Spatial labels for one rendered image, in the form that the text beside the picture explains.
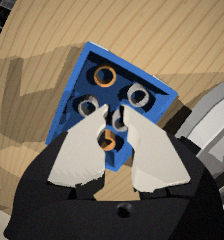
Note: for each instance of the blue crate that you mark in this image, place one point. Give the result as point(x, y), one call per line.
point(81, 82)

